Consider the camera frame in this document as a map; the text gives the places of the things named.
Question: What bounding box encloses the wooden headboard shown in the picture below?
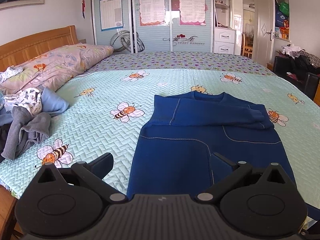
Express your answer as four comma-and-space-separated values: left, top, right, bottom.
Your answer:
0, 25, 78, 72

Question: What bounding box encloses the wooden dresser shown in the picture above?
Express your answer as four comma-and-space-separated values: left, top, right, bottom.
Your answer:
313, 83, 320, 106

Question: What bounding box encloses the wooden chair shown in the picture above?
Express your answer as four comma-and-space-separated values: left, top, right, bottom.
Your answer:
241, 33, 253, 59

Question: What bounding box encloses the heart pattern bedsheet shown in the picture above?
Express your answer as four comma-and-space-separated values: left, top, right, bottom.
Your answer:
86, 51, 273, 76

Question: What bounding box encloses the shelf niche with bags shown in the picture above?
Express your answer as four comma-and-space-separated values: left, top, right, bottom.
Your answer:
275, 0, 290, 40

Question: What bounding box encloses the light blue garment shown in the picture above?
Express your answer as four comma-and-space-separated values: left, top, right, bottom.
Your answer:
41, 88, 69, 117

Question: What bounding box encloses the clothes pile on stool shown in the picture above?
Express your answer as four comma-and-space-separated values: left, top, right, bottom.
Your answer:
280, 46, 319, 81

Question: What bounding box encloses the blue knit sweater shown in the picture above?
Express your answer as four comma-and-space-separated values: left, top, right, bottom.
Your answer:
127, 92, 294, 197

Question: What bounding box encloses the mint quilted bee bedspread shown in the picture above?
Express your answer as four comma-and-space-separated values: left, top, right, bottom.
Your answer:
1, 69, 319, 207

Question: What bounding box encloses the floral pink pillow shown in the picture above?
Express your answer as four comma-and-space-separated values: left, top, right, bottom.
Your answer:
1, 43, 114, 95

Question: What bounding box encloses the white patterned garment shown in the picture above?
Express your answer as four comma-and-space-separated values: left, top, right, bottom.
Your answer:
3, 88, 42, 116

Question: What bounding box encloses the white door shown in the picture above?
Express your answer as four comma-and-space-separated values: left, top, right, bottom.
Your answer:
252, 0, 275, 67

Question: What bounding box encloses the red hanging ornament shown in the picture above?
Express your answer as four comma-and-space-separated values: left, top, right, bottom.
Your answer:
81, 0, 86, 19

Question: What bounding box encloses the grey garment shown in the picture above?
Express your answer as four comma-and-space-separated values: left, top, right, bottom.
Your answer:
1, 107, 51, 160

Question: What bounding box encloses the sliding door wardrobe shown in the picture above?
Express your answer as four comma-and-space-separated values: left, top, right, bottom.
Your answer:
92, 0, 214, 54

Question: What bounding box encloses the white drawer shelf unit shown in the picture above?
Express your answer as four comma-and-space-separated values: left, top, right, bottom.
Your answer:
213, 0, 236, 54

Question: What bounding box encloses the coiled hose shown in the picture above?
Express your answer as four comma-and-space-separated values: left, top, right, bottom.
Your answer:
110, 29, 146, 54

